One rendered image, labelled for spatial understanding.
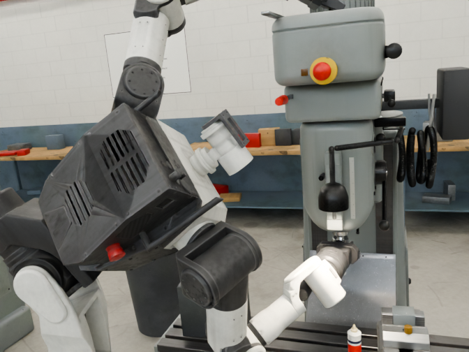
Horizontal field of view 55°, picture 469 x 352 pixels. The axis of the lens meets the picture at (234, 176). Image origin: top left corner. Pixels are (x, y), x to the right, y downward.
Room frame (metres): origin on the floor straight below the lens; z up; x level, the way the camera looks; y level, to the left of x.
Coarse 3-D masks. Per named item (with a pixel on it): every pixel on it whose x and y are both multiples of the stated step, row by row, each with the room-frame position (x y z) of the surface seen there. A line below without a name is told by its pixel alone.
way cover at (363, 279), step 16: (368, 256) 1.57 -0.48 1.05; (384, 256) 1.56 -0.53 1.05; (352, 272) 1.57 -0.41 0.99; (368, 272) 1.55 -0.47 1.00; (384, 272) 1.53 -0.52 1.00; (352, 288) 1.54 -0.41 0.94; (368, 288) 1.52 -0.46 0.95; (384, 288) 1.51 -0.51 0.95; (336, 304) 1.52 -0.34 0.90; (352, 304) 1.50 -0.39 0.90; (368, 304) 1.49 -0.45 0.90; (384, 304) 1.47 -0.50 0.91; (320, 320) 1.49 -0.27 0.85; (336, 320) 1.48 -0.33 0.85; (352, 320) 1.46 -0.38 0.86; (368, 320) 1.45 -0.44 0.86
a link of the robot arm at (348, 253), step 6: (318, 246) 1.23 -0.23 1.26; (324, 246) 1.21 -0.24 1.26; (330, 246) 1.21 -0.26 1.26; (336, 246) 1.20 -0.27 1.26; (342, 246) 1.20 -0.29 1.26; (348, 246) 1.19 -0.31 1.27; (354, 246) 1.20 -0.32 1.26; (318, 252) 1.16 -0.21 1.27; (330, 252) 1.12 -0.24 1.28; (336, 252) 1.13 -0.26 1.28; (342, 252) 1.14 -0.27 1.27; (348, 252) 1.16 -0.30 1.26; (354, 252) 1.18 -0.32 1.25; (342, 258) 1.11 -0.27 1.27; (348, 258) 1.15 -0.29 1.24; (354, 258) 1.18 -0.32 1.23; (348, 264) 1.15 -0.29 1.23
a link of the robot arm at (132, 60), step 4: (136, 56) 1.09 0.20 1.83; (128, 60) 1.09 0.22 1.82; (132, 60) 1.09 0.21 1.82; (136, 60) 1.08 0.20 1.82; (140, 60) 1.08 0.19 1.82; (144, 60) 1.08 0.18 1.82; (148, 60) 1.09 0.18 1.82; (152, 60) 1.10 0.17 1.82; (124, 64) 1.10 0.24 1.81; (128, 64) 1.08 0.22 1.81; (148, 64) 1.08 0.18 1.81; (152, 64) 1.09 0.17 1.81; (156, 64) 1.10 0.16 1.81; (124, 68) 1.11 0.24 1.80; (156, 68) 1.10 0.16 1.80; (160, 68) 1.11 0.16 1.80; (160, 72) 1.11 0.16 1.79
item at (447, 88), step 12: (444, 72) 1.35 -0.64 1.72; (456, 72) 1.33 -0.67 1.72; (468, 72) 1.32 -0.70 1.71; (444, 84) 1.35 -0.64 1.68; (456, 84) 1.33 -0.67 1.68; (468, 84) 1.32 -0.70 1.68; (444, 96) 1.35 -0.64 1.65; (456, 96) 1.33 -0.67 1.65; (468, 96) 1.32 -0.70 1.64; (444, 108) 1.35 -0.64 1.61; (456, 108) 1.33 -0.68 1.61; (468, 108) 1.32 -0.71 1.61; (444, 120) 1.35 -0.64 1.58; (456, 120) 1.33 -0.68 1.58; (468, 120) 1.32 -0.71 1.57; (444, 132) 1.35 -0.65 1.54; (456, 132) 1.33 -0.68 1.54; (468, 132) 1.32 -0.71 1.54
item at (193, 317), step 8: (184, 296) 1.38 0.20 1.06; (248, 296) 1.44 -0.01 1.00; (184, 304) 1.38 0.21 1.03; (192, 304) 1.37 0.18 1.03; (248, 304) 1.43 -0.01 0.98; (184, 312) 1.38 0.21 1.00; (192, 312) 1.37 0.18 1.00; (200, 312) 1.37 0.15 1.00; (248, 312) 1.42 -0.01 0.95; (184, 320) 1.38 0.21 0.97; (192, 320) 1.38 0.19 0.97; (200, 320) 1.37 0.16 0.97; (248, 320) 1.41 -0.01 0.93; (184, 328) 1.38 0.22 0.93; (192, 328) 1.38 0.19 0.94; (200, 328) 1.37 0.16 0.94; (184, 336) 1.38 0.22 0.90; (192, 336) 1.38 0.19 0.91; (200, 336) 1.37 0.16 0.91
